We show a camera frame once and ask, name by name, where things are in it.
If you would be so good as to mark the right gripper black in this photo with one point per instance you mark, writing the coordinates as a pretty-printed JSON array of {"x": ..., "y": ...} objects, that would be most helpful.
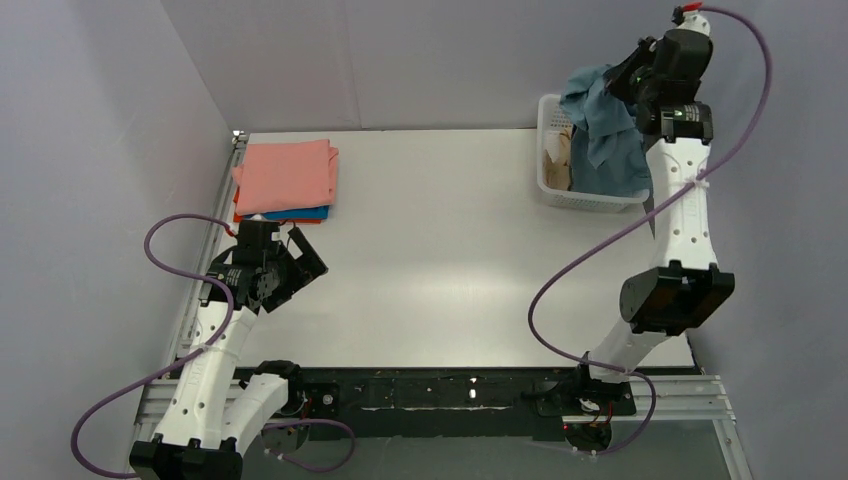
[{"x": 636, "y": 67}]

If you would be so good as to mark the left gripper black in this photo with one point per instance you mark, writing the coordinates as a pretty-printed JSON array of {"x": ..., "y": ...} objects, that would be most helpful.
[{"x": 285, "y": 269}]

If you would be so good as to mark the grey-blue t shirt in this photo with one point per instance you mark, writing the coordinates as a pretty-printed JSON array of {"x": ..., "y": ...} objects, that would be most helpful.
[{"x": 606, "y": 152}]

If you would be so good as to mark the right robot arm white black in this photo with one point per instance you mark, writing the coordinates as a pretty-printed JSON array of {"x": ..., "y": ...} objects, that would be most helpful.
[{"x": 684, "y": 284}]

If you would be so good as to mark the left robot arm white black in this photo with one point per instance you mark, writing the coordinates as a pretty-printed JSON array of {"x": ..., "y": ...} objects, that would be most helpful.
[{"x": 202, "y": 435}]

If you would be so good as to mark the blue folded t shirt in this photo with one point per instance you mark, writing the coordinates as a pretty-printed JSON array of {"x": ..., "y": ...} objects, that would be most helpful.
[{"x": 308, "y": 215}]

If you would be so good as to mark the orange folded t shirt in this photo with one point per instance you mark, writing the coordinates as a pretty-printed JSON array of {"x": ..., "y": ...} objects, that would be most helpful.
[{"x": 257, "y": 217}]

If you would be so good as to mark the pink folded t shirt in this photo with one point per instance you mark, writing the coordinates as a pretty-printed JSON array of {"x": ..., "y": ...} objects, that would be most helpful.
[{"x": 286, "y": 176}]

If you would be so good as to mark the white plastic basket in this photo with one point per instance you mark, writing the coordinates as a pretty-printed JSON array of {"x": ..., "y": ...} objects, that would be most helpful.
[{"x": 550, "y": 117}]

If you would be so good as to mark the beige crumpled t shirt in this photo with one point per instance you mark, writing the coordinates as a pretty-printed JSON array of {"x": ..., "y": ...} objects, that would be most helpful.
[{"x": 557, "y": 159}]

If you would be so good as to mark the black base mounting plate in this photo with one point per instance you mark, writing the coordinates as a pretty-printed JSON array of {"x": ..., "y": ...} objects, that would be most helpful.
[{"x": 531, "y": 402}]

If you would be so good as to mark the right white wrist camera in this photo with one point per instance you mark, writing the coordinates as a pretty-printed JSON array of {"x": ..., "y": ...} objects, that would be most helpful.
[{"x": 689, "y": 17}]

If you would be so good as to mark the aluminium left side rail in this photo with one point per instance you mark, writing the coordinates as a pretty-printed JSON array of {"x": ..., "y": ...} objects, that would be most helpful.
[{"x": 209, "y": 240}]

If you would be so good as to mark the aluminium front frame rail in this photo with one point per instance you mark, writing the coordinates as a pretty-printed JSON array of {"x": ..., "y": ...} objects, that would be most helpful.
[{"x": 680, "y": 398}]

